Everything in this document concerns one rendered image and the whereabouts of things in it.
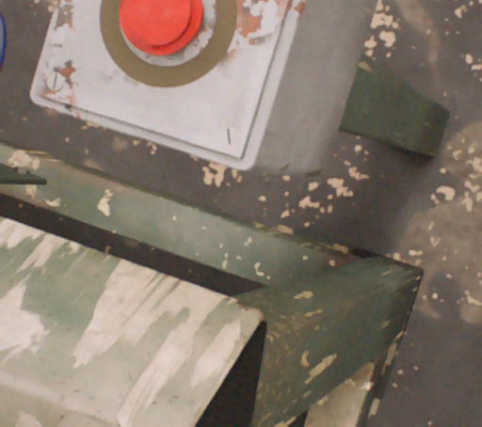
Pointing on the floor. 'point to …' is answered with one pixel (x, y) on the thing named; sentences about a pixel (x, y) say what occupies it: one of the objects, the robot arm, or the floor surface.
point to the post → (393, 111)
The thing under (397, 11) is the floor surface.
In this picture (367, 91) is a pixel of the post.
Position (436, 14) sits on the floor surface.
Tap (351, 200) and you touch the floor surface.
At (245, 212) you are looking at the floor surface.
